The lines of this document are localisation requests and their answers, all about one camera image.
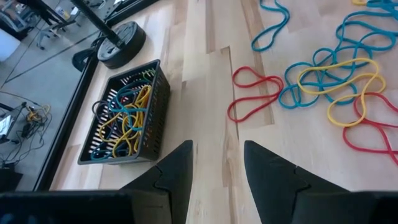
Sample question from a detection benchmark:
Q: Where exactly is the green rubber band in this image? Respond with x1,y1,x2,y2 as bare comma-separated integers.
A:
141,68,156,80

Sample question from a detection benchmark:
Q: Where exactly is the black slotted plastic bin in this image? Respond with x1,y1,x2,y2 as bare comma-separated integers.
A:
77,58,171,166

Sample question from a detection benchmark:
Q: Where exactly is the black aluminium table frame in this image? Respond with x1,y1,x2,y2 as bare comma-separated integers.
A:
32,0,162,192

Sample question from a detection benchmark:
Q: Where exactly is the dark purple rubber band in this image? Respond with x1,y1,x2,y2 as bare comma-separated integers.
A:
91,99,108,125

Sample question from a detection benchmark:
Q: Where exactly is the black desk lamp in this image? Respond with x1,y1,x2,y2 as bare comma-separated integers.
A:
70,0,147,70

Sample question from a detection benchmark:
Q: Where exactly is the yellow rubber band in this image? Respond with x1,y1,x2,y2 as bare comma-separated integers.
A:
99,84,152,158
297,58,387,128

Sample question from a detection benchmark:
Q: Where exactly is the yellow extension cord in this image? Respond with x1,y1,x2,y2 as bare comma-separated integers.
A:
26,105,50,124

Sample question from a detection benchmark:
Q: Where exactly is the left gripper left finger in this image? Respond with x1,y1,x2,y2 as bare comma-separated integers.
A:
119,139,194,224

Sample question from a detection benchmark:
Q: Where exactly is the red rubber band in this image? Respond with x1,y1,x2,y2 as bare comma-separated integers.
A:
226,65,284,123
343,92,398,166

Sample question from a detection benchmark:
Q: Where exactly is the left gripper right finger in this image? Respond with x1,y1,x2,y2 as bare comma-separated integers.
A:
244,140,349,224

